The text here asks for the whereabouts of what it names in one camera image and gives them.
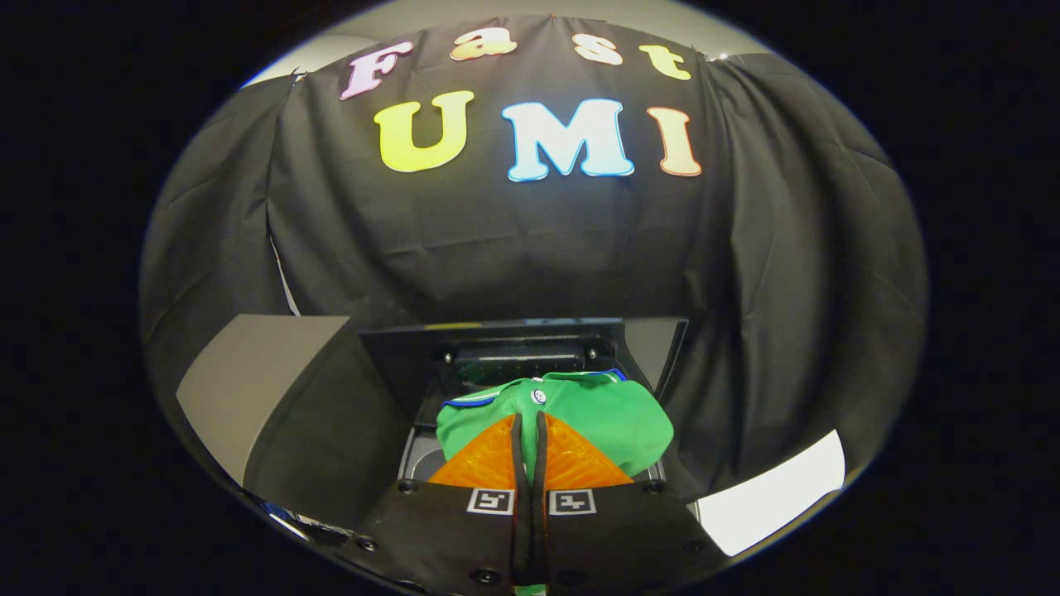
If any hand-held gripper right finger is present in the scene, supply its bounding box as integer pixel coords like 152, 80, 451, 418
534, 411, 731, 594

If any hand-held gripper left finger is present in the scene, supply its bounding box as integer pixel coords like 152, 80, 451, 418
348, 411, 531, 596

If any green polo shirt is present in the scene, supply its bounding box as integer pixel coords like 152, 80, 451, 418
435, 368, 676, 596

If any white sheet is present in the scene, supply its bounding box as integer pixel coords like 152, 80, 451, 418
696, 429, 847, 557

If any grey cabinet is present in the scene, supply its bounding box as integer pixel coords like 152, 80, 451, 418
176, 315, 415, 532

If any black backdrop cloth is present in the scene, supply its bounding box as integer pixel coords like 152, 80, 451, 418
137, 15, 928, 502

